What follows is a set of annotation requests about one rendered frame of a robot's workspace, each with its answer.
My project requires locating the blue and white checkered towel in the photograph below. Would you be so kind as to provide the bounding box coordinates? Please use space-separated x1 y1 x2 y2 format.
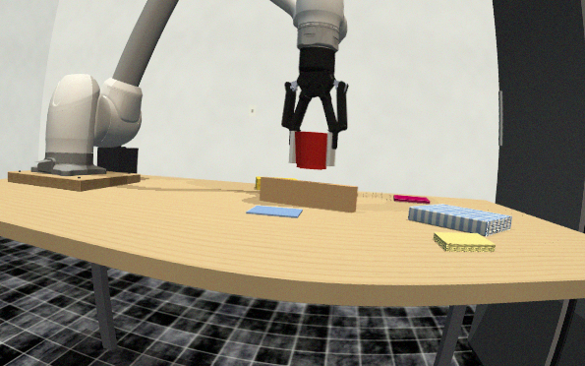
408 204 512 237

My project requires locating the yellow sponge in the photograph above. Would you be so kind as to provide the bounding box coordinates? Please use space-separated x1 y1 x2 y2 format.
256 176 297 190

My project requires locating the flat magenta square pad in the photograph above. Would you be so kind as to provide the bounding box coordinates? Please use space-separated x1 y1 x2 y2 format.
393 195 430 204

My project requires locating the red cup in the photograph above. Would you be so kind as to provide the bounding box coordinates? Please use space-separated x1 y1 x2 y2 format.
295 132 327 170

